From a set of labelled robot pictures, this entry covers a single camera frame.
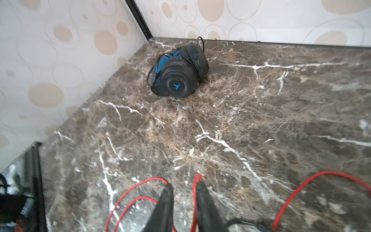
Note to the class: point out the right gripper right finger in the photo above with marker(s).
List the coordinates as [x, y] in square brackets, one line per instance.
[208, 217]

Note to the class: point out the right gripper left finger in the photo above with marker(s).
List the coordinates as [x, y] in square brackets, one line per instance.
[161, 219]

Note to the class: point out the black blue headphones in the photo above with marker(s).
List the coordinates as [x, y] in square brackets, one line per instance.
[179, 72]

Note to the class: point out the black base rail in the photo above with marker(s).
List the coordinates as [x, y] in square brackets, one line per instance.
[33, 180]

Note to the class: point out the black frame post left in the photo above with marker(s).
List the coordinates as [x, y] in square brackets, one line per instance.
[134, 9]

